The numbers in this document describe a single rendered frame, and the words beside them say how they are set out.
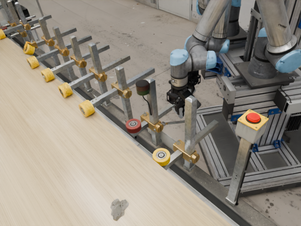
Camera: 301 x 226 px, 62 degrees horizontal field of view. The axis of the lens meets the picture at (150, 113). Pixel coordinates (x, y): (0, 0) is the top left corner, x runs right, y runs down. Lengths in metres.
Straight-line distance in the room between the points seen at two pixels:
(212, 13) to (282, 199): 1.52
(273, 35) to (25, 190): 1.20
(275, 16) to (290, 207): 1.47
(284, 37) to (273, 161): 1.16
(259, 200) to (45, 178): 1.54
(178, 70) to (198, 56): 0.10
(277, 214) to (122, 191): 1.34
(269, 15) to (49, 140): 1.13
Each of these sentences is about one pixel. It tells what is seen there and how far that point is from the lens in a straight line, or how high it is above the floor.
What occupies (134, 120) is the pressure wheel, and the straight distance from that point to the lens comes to 1.31.
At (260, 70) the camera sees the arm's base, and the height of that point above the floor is 1.08.
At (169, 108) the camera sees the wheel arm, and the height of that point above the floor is 0.86.
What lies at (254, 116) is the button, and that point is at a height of 1.23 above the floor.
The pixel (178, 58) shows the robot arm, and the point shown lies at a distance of 1.04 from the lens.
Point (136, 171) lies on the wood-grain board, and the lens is 1.11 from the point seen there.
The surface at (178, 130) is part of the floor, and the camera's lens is 2.48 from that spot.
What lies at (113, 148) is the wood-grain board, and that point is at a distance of 1.21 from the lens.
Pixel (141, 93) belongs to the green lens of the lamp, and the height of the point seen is 1.11.
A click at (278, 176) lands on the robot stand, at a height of 0.21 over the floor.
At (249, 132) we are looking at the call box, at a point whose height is 1.19.
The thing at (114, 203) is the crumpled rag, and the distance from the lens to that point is 1.03.
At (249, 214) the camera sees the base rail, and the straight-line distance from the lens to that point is 1.26.
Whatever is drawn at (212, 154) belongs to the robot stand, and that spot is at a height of 0.23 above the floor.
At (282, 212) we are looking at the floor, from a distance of 2.14.
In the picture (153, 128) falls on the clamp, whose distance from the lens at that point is 1.33.
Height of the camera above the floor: 1.80
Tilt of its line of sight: 42 degrees down
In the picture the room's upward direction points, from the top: 7 degrees counter-clockwise
